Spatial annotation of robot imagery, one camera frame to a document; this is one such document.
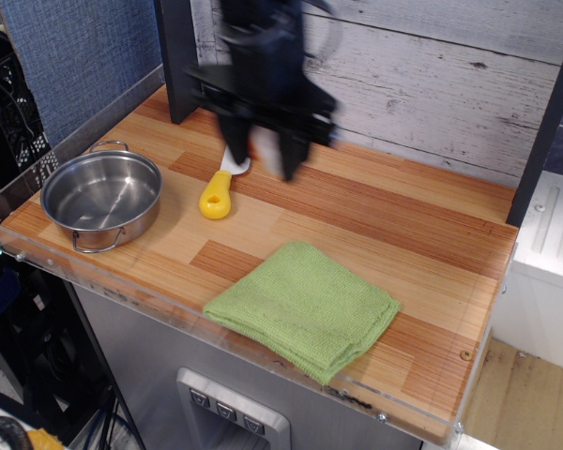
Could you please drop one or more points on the dark right vertical post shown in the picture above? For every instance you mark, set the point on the dark right vertical post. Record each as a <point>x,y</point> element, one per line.
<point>538,155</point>

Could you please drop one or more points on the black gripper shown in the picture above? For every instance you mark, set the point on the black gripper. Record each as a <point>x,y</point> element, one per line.
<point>265,85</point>

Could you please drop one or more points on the yellow handled toy knife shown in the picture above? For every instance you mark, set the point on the yellow handled toy knife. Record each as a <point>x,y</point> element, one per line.
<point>215,200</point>

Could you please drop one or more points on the dark left vertical post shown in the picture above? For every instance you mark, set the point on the dark left vertical post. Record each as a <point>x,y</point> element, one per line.
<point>178,54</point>

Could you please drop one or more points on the green folded cloth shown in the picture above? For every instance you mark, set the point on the green folded cloth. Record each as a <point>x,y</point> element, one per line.
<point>307,309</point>

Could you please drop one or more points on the yellow object at bottom left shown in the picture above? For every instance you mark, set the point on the yellow object at bottom left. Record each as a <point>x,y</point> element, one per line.
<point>40,439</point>

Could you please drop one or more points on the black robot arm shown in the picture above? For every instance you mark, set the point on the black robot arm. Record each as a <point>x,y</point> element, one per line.
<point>260,15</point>

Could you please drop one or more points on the stainless steel pot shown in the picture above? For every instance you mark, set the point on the stainless steel pot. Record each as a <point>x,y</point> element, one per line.
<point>104,198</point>

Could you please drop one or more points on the black plastic crate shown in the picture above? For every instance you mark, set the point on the black plastic crate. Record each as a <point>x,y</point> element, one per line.
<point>24,146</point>

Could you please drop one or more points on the clear acrylic table guard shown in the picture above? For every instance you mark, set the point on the clear acrylic table guard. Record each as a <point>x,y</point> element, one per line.
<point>437,241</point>

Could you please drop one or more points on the silver toy fridge cabinet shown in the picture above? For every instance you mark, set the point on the silver toy fridge cabinet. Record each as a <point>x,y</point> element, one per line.
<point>145,354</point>

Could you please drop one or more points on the blue fabric partition panel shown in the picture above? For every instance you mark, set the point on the blue fabric partition panel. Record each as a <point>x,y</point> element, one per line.
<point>87,63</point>

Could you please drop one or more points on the white orange toy food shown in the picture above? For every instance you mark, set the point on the white orange toy food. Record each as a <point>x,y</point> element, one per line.
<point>265,147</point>

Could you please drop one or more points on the dark vertical post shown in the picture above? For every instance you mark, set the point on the dark vertical post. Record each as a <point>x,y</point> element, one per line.
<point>178,54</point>
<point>538,155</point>

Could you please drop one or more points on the white grooved appliance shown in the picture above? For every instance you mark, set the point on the white grooved appliance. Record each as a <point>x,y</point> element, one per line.
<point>528,312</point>

